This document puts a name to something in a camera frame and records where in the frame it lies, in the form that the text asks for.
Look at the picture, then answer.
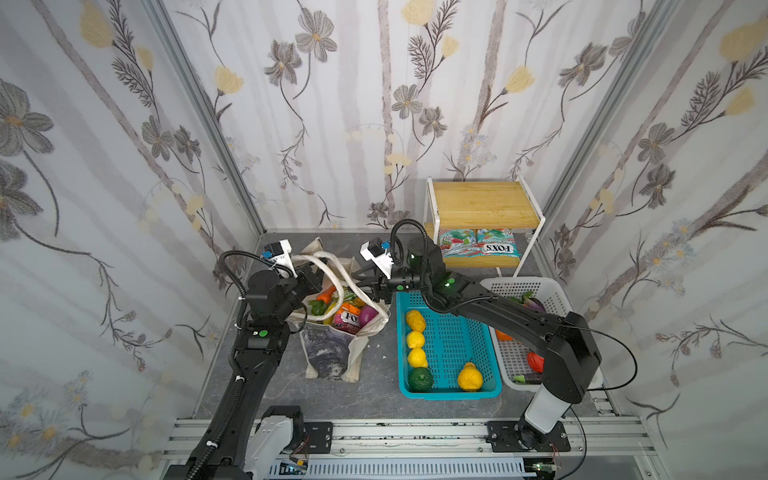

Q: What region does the yellow lemon top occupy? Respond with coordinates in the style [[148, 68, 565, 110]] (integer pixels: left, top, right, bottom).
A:
[[405, 310, 426, 333]]

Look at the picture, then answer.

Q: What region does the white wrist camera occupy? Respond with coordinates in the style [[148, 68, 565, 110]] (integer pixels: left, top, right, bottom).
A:
[[262, 239, 296, 276], [360, 238, 393, 276]]

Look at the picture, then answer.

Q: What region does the red green candy bag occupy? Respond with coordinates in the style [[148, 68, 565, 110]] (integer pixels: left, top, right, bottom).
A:
[[438, 229, 481, 258]]

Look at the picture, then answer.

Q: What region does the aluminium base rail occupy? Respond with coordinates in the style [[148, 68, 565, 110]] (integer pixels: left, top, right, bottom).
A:
[[158, 416, 661, 480]]

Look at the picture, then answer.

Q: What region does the purple onion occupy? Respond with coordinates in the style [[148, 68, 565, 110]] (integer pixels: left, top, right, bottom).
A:
[[358, 305, 379, 328]]

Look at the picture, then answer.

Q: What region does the white plastic basket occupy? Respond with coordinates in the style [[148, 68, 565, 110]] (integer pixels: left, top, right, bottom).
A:
[[480, 276, 572, 393]]

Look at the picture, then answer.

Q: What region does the white wooden shelf rack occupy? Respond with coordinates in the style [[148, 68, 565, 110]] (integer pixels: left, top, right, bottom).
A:
[[423, 177, 546, 277]]

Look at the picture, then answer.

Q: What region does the large yellow citrus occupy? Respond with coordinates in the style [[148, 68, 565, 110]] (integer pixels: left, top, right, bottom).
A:
[[457, 362, 484, 392]]

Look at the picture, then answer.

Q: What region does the orange snack bag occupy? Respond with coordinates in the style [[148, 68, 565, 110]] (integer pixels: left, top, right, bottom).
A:
[[331, 303, 361, 335]]

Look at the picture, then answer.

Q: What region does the green avocado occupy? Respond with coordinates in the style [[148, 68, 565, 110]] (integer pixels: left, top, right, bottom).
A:
[[408, 367, 434, 393]]

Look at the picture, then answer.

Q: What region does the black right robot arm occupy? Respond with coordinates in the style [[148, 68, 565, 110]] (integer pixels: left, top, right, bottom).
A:
[[360, 238, 602, 451]]

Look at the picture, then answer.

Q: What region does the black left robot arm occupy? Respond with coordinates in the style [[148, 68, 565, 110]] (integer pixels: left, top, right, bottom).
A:
[[164, 265, 323, 479]]

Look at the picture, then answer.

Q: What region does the yellow lemon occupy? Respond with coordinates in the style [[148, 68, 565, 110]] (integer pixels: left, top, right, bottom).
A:
[[406, 331, 426, 349], [405, 310, 426, 333], [407, 348, 428, 368]]

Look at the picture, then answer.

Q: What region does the green snack bag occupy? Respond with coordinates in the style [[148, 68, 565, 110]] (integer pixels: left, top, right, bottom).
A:
[[309, 299, 330, 320]]

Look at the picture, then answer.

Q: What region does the red tomato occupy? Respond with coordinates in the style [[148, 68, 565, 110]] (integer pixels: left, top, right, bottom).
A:
[[526, 351, 545, 374]]

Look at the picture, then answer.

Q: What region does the teal plastic basket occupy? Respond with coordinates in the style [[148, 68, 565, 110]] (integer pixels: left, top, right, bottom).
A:
[[394, 291, 502, 401]]

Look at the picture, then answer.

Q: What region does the cream canvas tote bag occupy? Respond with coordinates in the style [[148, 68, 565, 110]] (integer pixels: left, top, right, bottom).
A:
[[289, 238, 390, 383]]

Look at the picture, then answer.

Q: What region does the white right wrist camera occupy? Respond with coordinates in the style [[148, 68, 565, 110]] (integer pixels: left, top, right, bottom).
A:
[[360, 238, 393, 276]]

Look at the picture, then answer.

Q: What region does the Fox's candy bag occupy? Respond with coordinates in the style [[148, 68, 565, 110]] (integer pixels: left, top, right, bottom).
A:
[[477, 229, 520, 258]]

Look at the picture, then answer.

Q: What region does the purple eggplant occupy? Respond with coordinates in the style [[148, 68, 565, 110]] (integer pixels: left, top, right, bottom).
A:
[[522, 297, 546, 313]]

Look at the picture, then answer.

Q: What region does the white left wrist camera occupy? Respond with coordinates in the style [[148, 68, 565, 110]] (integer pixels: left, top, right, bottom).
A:
[[262, 239, 296, 276]]

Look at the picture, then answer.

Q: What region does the orange carrot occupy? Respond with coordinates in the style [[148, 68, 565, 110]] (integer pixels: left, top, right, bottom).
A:
[[316, 285, 337, 305]]

